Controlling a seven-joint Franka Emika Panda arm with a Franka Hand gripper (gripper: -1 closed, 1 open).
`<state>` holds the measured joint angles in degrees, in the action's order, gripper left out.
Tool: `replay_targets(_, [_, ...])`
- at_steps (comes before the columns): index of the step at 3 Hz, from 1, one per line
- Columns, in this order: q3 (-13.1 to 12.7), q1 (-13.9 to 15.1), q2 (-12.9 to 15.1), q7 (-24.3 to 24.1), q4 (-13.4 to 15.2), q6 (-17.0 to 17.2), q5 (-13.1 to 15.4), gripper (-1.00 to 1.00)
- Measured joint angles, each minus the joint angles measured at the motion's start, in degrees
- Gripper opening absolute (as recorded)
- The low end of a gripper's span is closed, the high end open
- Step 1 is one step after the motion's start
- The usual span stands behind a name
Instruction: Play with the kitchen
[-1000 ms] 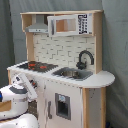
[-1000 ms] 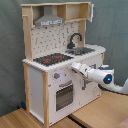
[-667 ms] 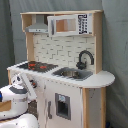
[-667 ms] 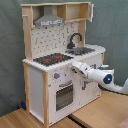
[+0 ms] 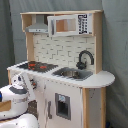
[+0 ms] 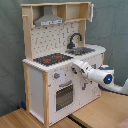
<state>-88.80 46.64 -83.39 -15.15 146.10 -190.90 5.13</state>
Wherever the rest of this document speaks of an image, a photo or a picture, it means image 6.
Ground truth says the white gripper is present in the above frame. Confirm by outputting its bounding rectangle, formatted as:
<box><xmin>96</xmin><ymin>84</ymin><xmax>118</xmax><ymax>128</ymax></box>
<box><xmin>72</xmin><ymin>60</ymin><xmax>92</xmax><ymax>78</ymax></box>

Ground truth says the white oven door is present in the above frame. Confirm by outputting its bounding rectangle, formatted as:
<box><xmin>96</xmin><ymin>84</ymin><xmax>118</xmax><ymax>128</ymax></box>
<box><xmin>49</xmin><ymin>73</ymin><xmax>80</xmax><ymax>125</ymax></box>

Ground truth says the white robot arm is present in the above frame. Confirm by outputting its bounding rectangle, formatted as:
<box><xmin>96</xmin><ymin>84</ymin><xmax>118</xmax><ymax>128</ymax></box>
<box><xmin>73</xmin><ymin>60</ymin><xmax>128</xmax><ymax>95</ymax></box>

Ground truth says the wooden toy kitchen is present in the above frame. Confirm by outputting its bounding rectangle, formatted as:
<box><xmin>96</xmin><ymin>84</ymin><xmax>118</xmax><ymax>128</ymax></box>
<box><xmin>22</xmin><ymin>2</ymin><xmax>105</xmax><ymax>127</ymax></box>

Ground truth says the metal toy sink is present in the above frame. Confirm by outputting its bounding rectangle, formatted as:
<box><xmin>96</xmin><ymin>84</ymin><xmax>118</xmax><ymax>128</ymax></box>
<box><xmin>65</xmin><ymin>47</ymin><xmax>95</xmax><ymax>56</ymax></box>

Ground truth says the white dishwasher door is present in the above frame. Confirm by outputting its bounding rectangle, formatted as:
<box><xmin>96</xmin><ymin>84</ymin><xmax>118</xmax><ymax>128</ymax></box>
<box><xmin>80</xmin><ymin>54</ymin><xmax>102</xmax><ymax>106</ymax></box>

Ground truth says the black toy faucet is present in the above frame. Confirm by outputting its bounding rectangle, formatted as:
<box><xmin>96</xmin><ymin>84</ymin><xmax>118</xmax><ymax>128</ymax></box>
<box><xmin>67</xmin><ymin>33</ymin><xmax>82</xmax><ymax>49</ymax></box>

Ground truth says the black toy stovetop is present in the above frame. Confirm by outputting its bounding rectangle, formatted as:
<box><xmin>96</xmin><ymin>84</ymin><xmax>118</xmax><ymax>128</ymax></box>
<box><xmin>34</xmin><ymin>53</ymin><xmax>71</xmax><ymax>66</ymax></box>

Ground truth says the grey range hood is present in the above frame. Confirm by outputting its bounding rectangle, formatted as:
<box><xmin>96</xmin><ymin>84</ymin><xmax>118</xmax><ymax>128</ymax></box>
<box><xmin>35</xmin><ymin>5</ymin><xmax>64</xmax><ymax>27</ymax></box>

